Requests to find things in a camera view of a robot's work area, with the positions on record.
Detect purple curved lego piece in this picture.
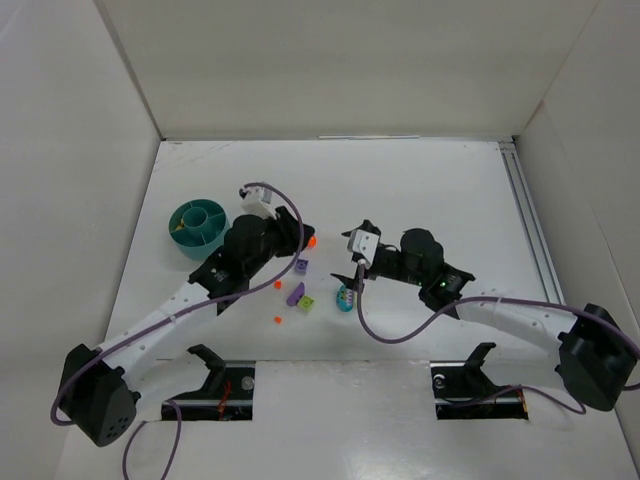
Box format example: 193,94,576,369
286,282,306,307

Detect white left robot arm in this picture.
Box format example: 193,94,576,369
50,206,315,447

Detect lime green square lego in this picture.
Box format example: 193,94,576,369
296,295,315,314

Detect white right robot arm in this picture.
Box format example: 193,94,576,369
338,220,639,411

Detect purple square lego brick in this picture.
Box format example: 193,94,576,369
294,258,309,275

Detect teal round divided container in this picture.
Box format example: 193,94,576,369
168,199,230,261

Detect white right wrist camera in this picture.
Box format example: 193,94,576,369
347,229,380,269

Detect teal printed oval lego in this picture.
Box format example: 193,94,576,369
336,285,357,313

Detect aluminium rail right side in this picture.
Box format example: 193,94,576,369
498,141,581,346

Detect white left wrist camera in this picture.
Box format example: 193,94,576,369
239,182,276,219

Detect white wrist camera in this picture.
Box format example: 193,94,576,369
347,229,380,269
239,182,276,219

